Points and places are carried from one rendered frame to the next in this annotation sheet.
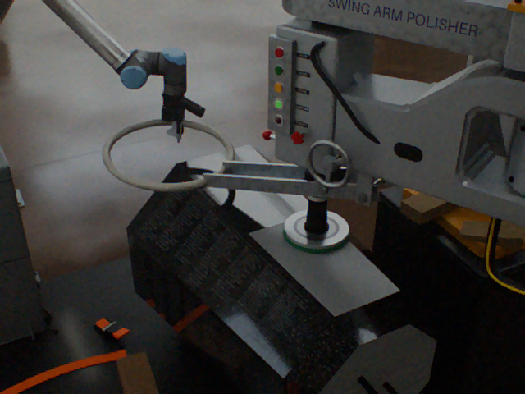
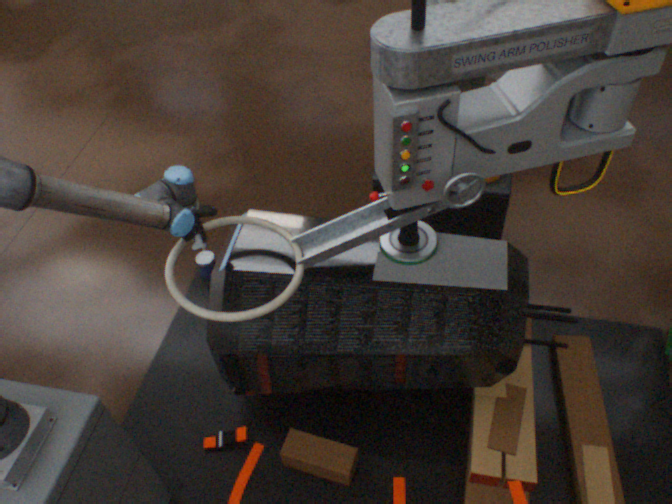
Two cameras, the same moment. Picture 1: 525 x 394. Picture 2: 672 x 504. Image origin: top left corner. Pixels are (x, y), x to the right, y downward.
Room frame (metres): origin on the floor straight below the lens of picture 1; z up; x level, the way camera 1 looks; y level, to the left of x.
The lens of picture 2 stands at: (1.01, 1.09, 2.47)
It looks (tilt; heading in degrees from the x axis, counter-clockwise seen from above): 48 degrees down; 314
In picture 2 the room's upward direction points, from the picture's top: 5 degrees counter-clockwise
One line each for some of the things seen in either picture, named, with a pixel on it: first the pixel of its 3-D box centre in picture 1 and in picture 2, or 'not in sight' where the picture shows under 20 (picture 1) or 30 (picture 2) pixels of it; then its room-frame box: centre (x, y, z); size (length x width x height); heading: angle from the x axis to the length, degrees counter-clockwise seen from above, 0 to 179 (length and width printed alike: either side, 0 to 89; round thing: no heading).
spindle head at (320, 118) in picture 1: (347, 102); (436, 133); (1.80, -0.25, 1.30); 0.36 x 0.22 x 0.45; 54
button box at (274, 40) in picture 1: (281, 85); (403, 151); (1.80, -0.06, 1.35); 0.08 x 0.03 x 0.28; 54
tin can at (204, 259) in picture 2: not in sight; (207, 265); (2.99, 0.04, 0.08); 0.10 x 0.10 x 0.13
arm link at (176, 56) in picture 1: (174, 66); (180, 185); (2.44, 0.33, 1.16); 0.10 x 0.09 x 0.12; 87
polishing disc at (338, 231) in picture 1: (316, 228); (408, 239); (1.85, -0.18, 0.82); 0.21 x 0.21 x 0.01
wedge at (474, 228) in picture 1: (492, 230); not in sight; (1.86, -0.78, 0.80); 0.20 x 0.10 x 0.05; 67
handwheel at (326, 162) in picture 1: (335, 159); (459, 183); (1.68, -0.21, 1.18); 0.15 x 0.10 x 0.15; 54
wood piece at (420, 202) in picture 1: (430, 203); not in sight; (2.03, -0.60, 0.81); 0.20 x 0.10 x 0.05; 125
